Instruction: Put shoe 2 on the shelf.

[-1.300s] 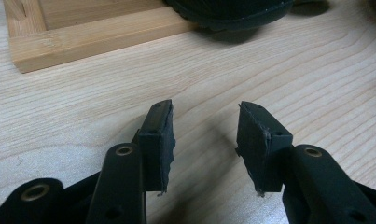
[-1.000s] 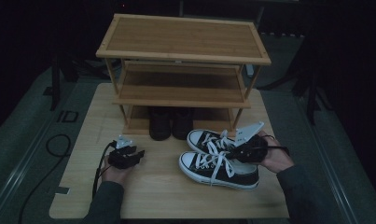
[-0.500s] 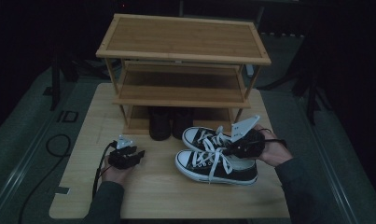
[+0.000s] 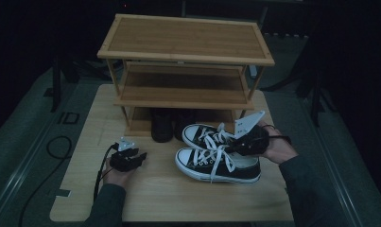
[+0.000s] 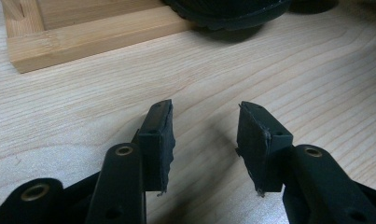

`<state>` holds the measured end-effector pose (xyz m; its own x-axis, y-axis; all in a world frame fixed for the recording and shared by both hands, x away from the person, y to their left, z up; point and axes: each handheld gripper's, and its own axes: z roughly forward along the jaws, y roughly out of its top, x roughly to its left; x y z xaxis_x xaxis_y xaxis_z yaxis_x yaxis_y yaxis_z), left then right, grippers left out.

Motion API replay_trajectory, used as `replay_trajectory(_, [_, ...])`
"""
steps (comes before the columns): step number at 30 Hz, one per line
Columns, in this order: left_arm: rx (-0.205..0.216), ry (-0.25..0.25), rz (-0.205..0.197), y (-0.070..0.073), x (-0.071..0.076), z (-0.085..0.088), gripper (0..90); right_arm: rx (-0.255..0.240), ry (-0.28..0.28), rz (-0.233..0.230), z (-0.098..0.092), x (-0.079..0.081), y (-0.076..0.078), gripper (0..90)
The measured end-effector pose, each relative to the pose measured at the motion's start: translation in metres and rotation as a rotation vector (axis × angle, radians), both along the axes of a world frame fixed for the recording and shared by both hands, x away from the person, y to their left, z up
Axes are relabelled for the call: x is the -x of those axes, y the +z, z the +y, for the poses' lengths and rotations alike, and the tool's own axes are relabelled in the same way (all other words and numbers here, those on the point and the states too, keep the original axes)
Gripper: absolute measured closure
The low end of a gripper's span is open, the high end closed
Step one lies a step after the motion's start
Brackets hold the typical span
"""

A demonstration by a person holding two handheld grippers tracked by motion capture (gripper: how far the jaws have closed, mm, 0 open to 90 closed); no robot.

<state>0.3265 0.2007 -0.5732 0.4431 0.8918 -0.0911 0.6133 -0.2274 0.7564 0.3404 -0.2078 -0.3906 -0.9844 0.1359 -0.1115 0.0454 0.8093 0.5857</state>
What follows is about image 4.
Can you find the right hand-held gripper cable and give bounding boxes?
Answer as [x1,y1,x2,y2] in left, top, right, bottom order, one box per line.
[261,124,292,142]

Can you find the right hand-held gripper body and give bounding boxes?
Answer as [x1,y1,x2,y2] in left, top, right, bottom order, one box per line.
[233,110,270,157]

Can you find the black looped cable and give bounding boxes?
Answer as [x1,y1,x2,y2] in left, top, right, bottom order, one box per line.
[18,135,74,227]

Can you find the wooden three-tier shoe rack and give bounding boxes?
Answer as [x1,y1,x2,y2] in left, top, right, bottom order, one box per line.
[96,12,276,140]

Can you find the black stand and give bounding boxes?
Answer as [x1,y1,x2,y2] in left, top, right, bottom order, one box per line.
[260,41,338,128]
[43,51,82,114]

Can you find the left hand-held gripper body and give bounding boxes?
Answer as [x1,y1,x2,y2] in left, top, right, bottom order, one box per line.
[109,135,139,173]

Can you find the black and white sneaker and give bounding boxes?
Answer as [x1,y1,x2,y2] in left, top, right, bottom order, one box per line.
[174,147,262,184]
[181,122,244,154]

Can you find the black shoe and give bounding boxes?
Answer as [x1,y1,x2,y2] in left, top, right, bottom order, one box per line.
[150,108,175,144]
[172,108,198,142]

